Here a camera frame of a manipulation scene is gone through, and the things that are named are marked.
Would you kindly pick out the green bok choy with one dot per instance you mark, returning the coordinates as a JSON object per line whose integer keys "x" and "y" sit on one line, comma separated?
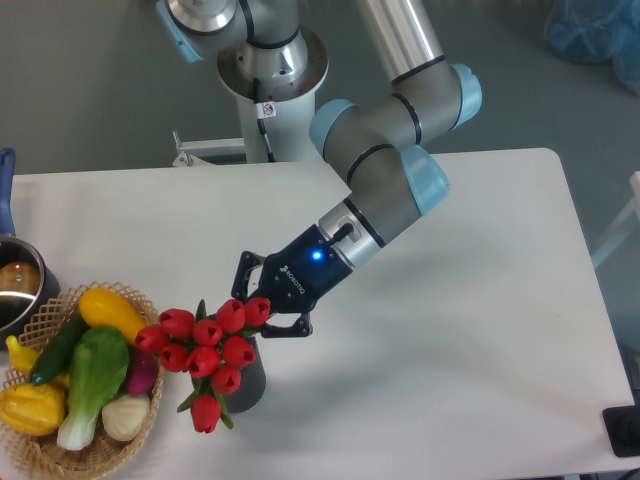
{"x": 98, "y": 368}

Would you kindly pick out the yellow squash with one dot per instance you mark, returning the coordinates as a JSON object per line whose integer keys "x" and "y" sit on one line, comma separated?
{"x": 100, "y": 307}

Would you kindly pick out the purple red radish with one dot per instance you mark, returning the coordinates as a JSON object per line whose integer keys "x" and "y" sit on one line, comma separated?
{"x": 142, "y": 374}

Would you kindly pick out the dark grey ribbed vase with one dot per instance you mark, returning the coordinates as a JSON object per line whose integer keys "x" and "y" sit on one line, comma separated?
{"x": 239, "y": 377}

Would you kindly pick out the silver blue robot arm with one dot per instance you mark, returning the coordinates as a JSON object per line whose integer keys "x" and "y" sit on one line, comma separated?
{"x": 378, "y": 153}

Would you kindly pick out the blue handled saucepan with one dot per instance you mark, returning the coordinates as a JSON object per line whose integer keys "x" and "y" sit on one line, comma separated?
{"x": 27, "y": 283}

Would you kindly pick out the woven wicker basket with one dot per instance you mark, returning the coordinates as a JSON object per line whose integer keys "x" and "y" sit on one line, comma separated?
{"x": 26, "y": 457}

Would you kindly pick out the orange yellow pumpkin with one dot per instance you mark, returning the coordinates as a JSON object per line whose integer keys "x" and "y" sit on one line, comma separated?
{"x": 33, "y": 410}

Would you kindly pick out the white garlic bulb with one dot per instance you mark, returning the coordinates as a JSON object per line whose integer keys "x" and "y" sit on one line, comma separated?
{"x": 124, "y": 417}

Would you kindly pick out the red tulip bouquet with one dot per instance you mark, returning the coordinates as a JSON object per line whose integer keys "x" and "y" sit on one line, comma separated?
{"x": 186, "y": 342}

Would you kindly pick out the blue plastic bag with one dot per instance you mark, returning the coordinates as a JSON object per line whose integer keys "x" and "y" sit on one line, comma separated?
{"x": 595, "y": 32}

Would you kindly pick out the dark green cucumber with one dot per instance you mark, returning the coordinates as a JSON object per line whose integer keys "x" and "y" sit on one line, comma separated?
{"x": 56, "y": 356}

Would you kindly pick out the small yellow gourd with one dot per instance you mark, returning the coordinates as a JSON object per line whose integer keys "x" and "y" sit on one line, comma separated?
{"x": 23, "y": 359}

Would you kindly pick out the black device at edge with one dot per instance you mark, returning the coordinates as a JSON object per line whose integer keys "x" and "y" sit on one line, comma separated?
{"x": 622, "y": 426}

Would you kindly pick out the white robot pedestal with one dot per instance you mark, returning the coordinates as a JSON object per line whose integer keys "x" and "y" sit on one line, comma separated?
{"x": 275, "y": 88}

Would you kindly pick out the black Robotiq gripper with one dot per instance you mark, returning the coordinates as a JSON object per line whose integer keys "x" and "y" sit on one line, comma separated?
{"x": 293, "y": 279}

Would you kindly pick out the white metal table frame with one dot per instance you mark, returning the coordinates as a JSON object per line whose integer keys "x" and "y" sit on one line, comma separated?
{"x": 262, "y": 148}

